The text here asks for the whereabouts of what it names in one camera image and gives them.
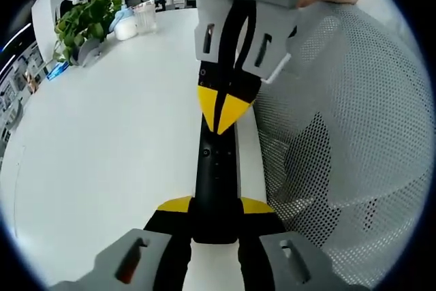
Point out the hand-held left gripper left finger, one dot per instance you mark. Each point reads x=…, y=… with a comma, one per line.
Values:
x=136, y=263

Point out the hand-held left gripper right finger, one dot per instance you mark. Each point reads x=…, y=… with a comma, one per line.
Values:
x=282, y=263

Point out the black remote control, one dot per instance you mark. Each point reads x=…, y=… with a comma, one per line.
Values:
x=216, y=182

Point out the grey plant pot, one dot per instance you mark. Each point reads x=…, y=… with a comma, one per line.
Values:
x=89, y=51

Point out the grey mesh chair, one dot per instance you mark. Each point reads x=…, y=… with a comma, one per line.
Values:
x=357, y=117

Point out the green leafy plant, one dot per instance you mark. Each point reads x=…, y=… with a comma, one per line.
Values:
x=85, y=22

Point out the blue packet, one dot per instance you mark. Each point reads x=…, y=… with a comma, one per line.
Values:
x=57, y=72

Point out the white square pillar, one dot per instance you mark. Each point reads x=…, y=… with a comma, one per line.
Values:
x=44, y=22

